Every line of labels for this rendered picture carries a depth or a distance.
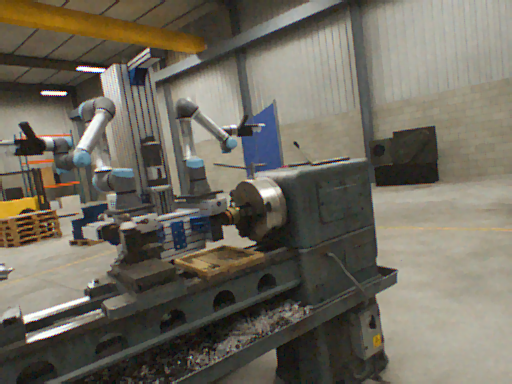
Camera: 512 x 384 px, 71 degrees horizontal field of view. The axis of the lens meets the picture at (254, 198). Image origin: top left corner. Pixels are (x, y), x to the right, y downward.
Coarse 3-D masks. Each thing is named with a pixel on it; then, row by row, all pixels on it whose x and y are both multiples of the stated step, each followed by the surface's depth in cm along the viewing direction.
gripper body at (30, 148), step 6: (30, 138) 174; (42, 138) 179; (24, 144) 171; (30, 144) 172; (36, 144) 177; (42, 144) 178; (18, 150) 171; (24, 150) 171; (30, 150) 173; (36, 150) 177; (42, 150) 179
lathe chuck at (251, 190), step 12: (252, 180) 179; (264, 180) 180; (240, 192) 185; (252, 192) 177; (264, 192) 173; (252, 204) 179; (276, 204) 173; (264, 216) 172; (276, 216) 173; (252, 228) 183; (264, 228) 174; (276, 228) 177; (252, 240) 185
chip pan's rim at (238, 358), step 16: (384, 272) 213; (368, 288) 191; (384, 288) 199; (336, 304) 178; (352, 304) 184; (304, 320) 165; (320, 320) 171; (272, 336) 154; (288, 336) 160; (240, 352) 145; (256, 352) 150; (208, 368) 137; (224, 368) 141
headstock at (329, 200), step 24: (288, 168) 207; (312, 168) 180; (336, 168) 188; (360, 168) 200; (288, 192) 178; (312, 192) 180; (336, 192) 189; (360, 192) 200; (288, 216) 182; (312, 216) 178; (336, 216) 190; (360, 216) 202; (264, 240) 203; (288, 240) 186; (312, 240) 178
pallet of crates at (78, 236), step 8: (88, 208) 796; (96, 208) 799; (104, 208) 816; (88, 216) 803; (96, 216) 798; (72, 224) 790; (80, 224) 773; (72, 232) 792; (80, 232) 775; (72, 240) 796; (80, 240) 779; (88, 240) 764
